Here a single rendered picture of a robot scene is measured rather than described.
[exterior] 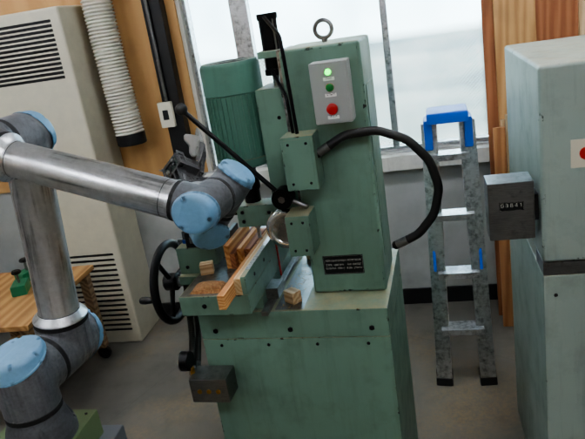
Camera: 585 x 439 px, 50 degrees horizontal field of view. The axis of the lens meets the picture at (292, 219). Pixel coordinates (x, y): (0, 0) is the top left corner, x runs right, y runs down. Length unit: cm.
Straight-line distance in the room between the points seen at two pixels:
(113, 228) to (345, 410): 186
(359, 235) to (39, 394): 96
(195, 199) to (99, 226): 220
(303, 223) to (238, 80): 44
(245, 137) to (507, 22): 157
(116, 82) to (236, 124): 158
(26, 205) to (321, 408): 103
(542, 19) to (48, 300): 234
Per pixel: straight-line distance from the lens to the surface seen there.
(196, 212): 129
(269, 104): 181
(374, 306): 180
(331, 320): 183
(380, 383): 192
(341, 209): 180
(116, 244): 346
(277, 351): 192
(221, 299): 168
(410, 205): 334
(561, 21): 312
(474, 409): 274
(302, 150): 169
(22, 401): 179
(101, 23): 334
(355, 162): 176
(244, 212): 196
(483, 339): 279
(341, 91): 166
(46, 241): 176
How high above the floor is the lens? 162
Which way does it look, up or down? 18 degrees down
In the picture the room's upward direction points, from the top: 9 degrees counter-clockwise
